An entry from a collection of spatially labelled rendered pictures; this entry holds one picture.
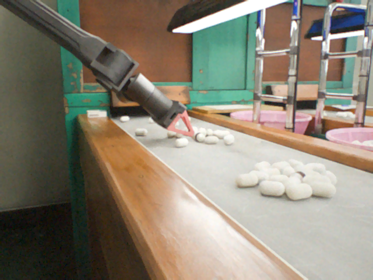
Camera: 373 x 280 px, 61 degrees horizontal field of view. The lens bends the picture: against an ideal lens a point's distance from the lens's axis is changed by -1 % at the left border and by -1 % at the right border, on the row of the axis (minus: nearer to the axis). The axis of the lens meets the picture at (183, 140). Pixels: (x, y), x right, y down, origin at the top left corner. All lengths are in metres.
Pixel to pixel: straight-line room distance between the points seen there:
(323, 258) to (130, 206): 0.19
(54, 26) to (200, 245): 0.60
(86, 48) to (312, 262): 0.60
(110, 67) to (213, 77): 0.71
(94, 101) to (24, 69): 0.90
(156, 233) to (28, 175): 1.87
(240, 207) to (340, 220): 0.11
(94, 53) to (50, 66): 1.33
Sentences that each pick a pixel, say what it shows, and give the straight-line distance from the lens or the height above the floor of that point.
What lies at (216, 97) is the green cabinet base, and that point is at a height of 0.81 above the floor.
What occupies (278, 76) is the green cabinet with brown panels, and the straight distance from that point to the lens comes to 1.53.
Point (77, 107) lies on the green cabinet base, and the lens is 1.21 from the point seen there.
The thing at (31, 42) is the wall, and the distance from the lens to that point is 2.06.
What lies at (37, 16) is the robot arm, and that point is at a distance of 0.79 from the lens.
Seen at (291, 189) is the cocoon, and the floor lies 0.76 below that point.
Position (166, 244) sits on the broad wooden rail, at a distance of 0.27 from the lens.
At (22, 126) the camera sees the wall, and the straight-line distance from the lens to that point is 2.08.
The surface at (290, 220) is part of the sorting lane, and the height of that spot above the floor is 0.74.
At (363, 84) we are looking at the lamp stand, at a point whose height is 0.88.
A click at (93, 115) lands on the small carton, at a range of 1.09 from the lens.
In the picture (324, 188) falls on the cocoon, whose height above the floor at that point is 0.75.
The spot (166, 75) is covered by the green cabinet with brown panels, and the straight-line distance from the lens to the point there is 1.28.
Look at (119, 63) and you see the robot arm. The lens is 0.72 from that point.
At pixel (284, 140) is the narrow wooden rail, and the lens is 0.76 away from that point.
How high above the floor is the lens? 0.90
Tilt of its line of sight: 11 degrees down
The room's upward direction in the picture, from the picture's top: straight up
